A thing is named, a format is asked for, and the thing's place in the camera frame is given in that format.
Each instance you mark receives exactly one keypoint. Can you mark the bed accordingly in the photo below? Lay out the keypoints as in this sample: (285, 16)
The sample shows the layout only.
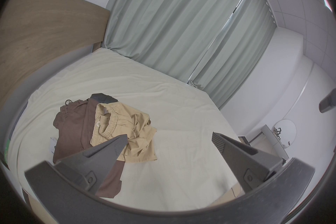
(157, 91)

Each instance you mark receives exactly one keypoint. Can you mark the beige shorts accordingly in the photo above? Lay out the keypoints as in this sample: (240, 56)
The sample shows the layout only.
(136, 133)

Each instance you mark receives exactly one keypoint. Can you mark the white dressing table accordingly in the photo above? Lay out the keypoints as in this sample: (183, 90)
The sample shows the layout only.
(270, 136)

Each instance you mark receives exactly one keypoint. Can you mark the white garment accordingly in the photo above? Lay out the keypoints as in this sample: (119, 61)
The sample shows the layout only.
(53, 144)

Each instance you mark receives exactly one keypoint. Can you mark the brown shorts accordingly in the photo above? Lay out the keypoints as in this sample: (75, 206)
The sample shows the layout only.
(70, 133)

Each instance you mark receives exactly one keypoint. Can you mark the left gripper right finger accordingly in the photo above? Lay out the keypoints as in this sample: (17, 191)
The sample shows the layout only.
(244, 165)

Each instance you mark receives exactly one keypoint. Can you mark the black garment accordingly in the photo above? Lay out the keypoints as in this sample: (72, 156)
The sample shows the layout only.
(102, 97)

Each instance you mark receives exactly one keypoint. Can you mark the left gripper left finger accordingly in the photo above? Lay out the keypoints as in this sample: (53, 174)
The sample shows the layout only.
(91, 165)

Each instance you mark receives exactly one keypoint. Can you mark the pale green curtain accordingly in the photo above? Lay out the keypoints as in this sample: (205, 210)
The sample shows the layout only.
(170, 7)
(236, 60)

